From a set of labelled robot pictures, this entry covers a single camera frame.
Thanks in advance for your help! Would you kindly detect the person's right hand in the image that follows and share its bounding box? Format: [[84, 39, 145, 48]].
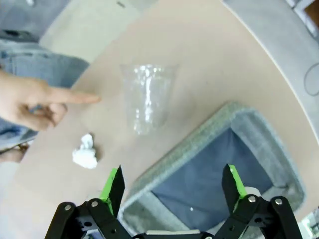
[[0, 143, 29, 163]]

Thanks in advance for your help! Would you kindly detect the person in grey shirt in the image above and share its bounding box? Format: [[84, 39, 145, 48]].
[[0, 0, 90, 153]]

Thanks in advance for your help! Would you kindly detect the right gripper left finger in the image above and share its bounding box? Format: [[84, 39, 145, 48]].
[[46, 164, 131, 239]]

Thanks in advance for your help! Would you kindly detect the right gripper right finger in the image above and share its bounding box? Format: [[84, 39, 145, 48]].
[[213, 163, 300, 239]]

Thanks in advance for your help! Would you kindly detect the grey fabric basket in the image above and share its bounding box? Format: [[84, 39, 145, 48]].
[[117, 101, 307, 233]]

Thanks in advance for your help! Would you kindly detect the person's left hand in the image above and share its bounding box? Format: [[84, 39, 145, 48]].
[[0, 70, 102, 132]]

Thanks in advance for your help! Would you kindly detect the clear plastic cup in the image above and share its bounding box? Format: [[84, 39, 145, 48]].
[[119, 63, 179, 135]]

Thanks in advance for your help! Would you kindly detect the white paper ball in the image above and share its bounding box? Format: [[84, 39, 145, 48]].
[[71, 133, 99, 170]]

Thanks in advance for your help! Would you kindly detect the thin black floor cable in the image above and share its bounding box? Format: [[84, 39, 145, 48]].
[[303, 63, 319, 97]]

